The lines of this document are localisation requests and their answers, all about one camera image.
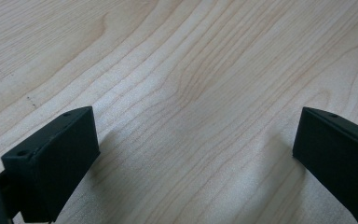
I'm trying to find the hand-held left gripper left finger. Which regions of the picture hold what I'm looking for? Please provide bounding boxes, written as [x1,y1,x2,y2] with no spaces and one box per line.
[0,105,102,224]

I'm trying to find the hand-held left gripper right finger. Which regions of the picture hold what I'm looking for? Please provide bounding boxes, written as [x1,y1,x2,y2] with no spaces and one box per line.
[292,106,358,224]

